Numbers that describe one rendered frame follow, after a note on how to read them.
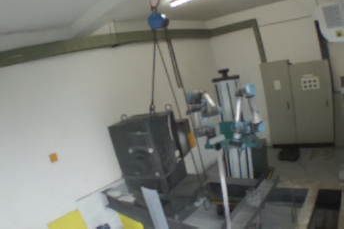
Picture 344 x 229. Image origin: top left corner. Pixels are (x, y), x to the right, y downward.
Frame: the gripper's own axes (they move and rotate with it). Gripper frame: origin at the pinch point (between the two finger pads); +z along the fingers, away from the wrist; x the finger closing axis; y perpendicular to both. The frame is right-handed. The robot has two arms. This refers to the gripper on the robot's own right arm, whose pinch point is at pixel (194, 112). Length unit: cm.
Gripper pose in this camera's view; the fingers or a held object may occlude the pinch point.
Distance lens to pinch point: 214.5
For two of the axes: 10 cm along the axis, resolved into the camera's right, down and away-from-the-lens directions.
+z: -4.1, 2.4, -8.8
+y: 2.7, 9.5, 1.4
